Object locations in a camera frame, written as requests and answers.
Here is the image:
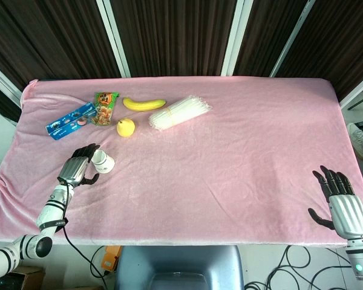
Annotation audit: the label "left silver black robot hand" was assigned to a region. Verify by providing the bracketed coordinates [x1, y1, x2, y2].
[57, 143, 101, 187]

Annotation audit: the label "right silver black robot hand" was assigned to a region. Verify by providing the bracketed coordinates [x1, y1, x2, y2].
[307, 165, 363, 240]

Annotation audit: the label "white paper cup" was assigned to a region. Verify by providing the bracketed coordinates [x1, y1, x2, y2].
[90, 149, 116, 175]

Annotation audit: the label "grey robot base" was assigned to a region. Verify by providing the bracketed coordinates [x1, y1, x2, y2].
[113, 244, 245, 290]

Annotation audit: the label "blue Oreo cookie box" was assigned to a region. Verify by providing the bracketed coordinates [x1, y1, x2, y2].
[45, 101, 97, 141]

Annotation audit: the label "yellow pear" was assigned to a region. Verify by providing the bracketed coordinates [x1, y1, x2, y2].
[116, 118, 136, 138]

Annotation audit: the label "green snack bag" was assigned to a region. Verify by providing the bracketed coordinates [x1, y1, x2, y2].
[91, 91, 120, 127]

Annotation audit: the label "white sneaker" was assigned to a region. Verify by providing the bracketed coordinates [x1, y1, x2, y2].
[347, 122, 363, 160]

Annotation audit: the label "yellow banana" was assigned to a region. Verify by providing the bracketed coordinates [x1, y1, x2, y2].
[122, 97, 167, 112]

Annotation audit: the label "orange device on floor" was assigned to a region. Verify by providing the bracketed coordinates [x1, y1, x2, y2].
[102, 245, 122, 272]

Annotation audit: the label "bundle of clear straws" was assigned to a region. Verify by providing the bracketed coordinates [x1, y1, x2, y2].
[148, 94, 214, 133]

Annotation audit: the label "cardboard box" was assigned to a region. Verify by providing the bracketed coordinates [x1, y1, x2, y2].
[0, 270, 47, 290]

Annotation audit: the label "pink table cloth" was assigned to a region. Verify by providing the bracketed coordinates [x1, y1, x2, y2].
[0, 76, 363, 247]

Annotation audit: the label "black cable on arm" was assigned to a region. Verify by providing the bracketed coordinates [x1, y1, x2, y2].
[59, 178, 114, 276]

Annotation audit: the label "black floor cables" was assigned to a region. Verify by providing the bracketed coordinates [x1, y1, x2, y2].
[244, 243, 356, 290]

